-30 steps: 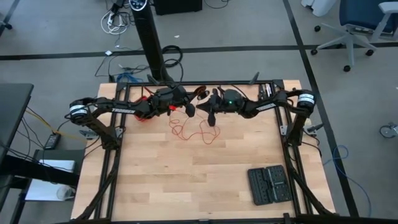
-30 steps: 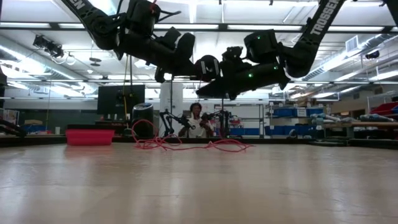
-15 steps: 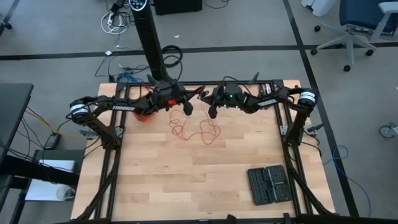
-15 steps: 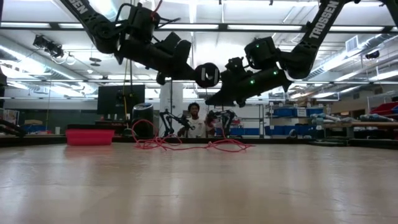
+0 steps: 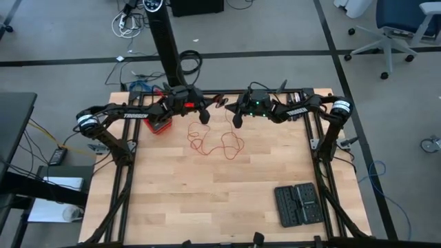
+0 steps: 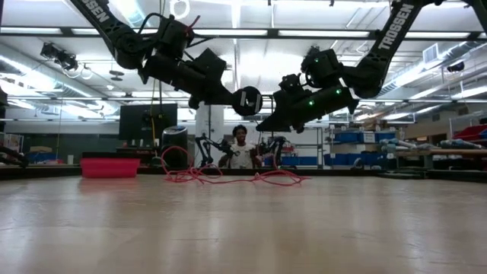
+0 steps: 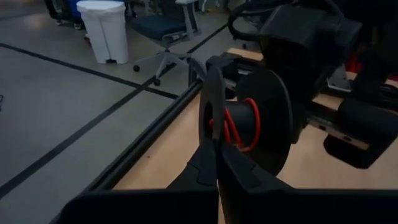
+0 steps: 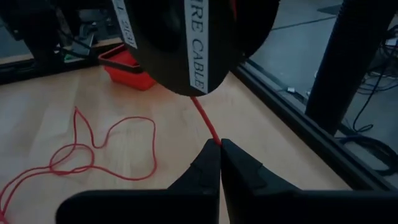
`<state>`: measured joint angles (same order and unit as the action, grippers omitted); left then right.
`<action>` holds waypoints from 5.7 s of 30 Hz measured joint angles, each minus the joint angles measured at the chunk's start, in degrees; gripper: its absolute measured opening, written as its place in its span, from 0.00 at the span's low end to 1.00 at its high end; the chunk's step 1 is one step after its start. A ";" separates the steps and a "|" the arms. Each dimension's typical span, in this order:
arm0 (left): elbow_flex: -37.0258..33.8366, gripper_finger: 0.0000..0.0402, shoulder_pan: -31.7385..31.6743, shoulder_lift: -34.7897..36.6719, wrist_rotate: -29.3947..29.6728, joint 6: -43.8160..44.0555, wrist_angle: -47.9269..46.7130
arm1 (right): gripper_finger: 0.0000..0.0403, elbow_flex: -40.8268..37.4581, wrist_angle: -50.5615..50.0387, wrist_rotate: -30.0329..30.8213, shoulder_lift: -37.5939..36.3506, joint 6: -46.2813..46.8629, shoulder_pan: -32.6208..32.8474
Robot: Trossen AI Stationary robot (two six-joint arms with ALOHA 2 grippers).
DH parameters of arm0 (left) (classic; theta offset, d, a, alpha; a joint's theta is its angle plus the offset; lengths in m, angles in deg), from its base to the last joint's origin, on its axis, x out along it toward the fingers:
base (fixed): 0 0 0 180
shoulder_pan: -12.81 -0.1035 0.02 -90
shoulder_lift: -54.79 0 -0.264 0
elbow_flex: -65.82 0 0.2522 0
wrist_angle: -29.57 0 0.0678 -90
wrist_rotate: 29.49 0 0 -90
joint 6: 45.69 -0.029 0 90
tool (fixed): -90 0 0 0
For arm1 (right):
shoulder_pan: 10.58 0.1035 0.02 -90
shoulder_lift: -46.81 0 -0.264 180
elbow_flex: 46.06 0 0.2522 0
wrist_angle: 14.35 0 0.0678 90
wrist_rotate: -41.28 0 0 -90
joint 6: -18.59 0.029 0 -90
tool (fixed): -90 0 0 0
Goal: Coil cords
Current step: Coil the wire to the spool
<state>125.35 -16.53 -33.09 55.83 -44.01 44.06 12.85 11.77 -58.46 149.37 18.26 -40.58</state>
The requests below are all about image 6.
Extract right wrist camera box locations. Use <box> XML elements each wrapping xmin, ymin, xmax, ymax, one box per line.
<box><xmin>279</xmin><ymin>73</ymin><xmax>305</xmax><ymax>96</ymax></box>

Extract white printed box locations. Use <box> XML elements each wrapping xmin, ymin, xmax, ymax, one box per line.
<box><xmin>0</xmin><ymin>132</ymin><xmax>24</xmax><ymax>154</ymax></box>

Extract black ceiling camera with cable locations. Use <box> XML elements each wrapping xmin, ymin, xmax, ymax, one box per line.
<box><xmin>40</xmin><ymin>41</ymin><xmax>80</xmax><ymax>73</ymax></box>

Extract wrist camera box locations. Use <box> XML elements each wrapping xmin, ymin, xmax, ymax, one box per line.
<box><xmin>279</xmin><ymin>73</ymin><xmax>305</xmax><ymax>96</ymax></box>
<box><xmin>193</xmin><ymin>46</ymin><xmax>228</xmax><ymax>83</ymax></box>

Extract black overhead light beam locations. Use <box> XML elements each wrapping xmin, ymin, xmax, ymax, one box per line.
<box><xmin>0</xmin><ymin>27</ymin><xmax>487</xmax><ymax>41</ymax></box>

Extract black hanging pole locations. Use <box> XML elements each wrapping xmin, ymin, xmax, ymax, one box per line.
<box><xmin>158</xmin><ymin>0</ymin><xmax>164</xmax><ymax>106</ymax></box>

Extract person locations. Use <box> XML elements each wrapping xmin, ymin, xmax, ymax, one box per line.
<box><xmin>218</xmin><ymin>124</ymin><xmax>263</xmax><ymax>170</ymax></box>

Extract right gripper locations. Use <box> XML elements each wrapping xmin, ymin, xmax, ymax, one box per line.
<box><xmin>255</xmin><ymin>86</ymin><xmax>361</xmax><ymax>134</ymax></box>

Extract red collapsible bin black rim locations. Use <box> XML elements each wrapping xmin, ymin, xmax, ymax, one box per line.
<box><xmin>79</xmin><ymin>151</ymin><xmax>142</xmax><ymax>180</ymax></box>

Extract black monitor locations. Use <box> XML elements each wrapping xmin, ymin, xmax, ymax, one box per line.
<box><xmin>119</xmin><ymin>103</ymin><xmax>179</xmax><ymax>142</ymax></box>

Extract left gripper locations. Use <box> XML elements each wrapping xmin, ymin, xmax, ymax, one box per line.
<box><xmin>136</xmin><ymin>51</ymin><xmax>239</xmax><ymax>112</ymax></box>

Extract blue storage bin shelf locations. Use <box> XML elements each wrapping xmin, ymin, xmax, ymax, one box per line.
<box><xmin>323</xmin><ymin>127</ymin><xmax>399</xmax><ymax>170</ymax></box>

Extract wooden workbench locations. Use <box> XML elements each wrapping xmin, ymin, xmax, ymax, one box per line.
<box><xmin>380</xmin><ymin>139</ymin><xmax>487</xmax><ymax>170</ymax></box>

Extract black aluminium table frame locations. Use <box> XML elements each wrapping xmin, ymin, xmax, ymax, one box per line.
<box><xmin>0</xmin><ymin>146</ymin><xmax>487</xmax><ymax>183</ymax></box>

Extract black cord spool white labels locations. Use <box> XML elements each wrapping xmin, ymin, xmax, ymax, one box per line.
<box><xmin>231</xmin><ymin>85</ymin><xmax>264</xmax><ymax>117</ymax></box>

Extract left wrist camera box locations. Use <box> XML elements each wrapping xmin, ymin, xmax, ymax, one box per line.
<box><xmin>193</xmin><ymin>46</ymin><xmax>228</xmax><ymax>83</ymax></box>

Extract red cord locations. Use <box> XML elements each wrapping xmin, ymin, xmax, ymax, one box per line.
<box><xmin>160</xmin><ymin>145</ymin><xmax>311</xmax><ymax>187</ymax></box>

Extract red cable tie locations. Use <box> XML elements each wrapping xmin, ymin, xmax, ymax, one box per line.
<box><xmin>185</xmin><ymin>14</ymin><xmax>202</xmax><ymax>36</ymax></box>

